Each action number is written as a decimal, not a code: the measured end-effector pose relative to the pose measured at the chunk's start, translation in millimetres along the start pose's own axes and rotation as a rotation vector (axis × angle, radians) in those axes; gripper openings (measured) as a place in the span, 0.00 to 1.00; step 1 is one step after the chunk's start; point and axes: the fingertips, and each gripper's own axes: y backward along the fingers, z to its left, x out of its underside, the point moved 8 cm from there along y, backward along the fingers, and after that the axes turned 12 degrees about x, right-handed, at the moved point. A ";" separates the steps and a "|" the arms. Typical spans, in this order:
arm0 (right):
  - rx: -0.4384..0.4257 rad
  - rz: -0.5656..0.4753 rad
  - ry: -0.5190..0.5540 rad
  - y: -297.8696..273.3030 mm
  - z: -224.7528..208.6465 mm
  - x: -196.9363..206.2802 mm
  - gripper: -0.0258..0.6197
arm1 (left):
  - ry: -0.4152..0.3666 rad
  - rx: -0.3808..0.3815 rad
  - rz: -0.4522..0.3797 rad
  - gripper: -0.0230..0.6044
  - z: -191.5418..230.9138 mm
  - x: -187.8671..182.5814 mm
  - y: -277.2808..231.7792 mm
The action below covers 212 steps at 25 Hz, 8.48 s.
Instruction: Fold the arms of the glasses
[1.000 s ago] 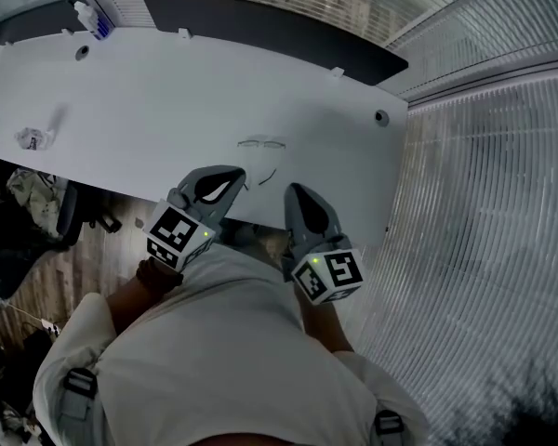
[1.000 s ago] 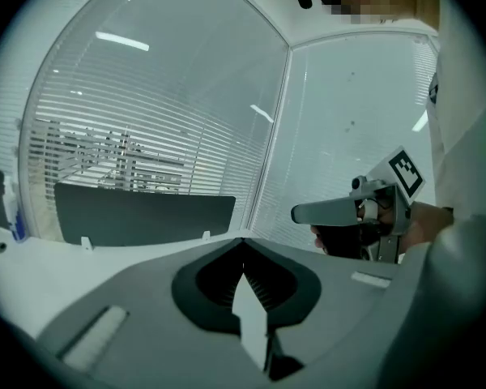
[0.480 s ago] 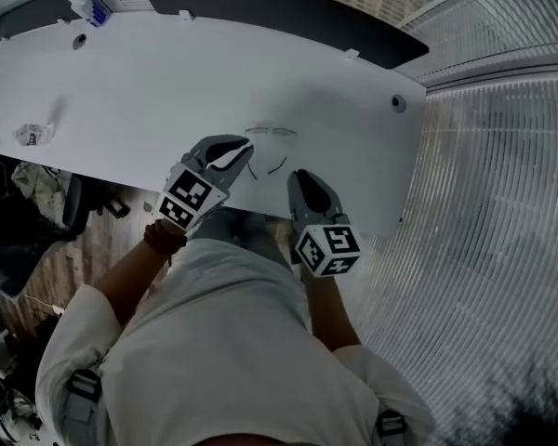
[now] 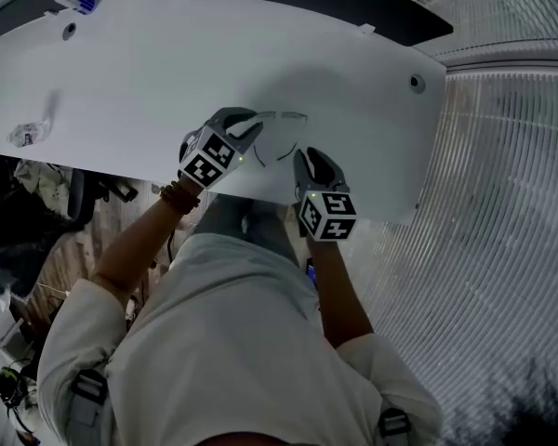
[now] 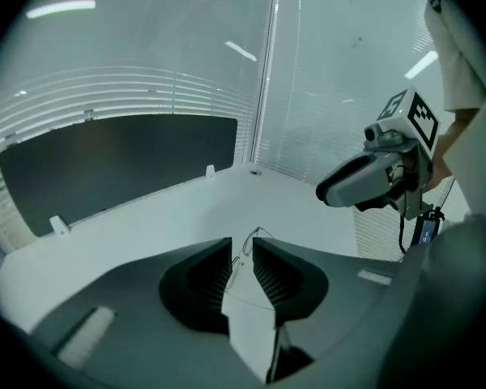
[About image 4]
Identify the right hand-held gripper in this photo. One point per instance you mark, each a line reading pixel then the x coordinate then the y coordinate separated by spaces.
pixel 328 214

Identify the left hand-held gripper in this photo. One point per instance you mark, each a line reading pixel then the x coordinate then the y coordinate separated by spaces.
pixel 209 156

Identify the thin-framed clear glasses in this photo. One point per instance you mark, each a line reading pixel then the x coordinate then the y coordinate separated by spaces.
pixel 259 157

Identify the person's left forearm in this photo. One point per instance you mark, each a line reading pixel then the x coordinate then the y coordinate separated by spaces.
pixel 135 244

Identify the person's right forearm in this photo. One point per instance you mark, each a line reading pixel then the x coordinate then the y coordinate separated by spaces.
pixel 337 295

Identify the person's grey trousers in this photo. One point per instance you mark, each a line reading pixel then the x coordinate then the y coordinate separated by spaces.
pixel 265 223

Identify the blue-screened device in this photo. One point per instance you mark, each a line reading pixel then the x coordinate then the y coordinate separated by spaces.
pixel 311 273

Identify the small white edge clip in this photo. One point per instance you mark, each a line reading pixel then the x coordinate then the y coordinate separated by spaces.
pixel 367 29

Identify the black office chair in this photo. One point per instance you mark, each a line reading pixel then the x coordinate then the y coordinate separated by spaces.
pixel 81 198

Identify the person's white shirt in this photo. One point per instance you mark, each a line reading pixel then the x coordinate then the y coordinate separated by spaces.
pixel 232 342

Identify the crumpled clear plastic wrapper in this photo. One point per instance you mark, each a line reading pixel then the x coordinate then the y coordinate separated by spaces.
pixel 28 134

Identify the black headset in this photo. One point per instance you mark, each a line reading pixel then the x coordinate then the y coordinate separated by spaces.
pixel 10 386

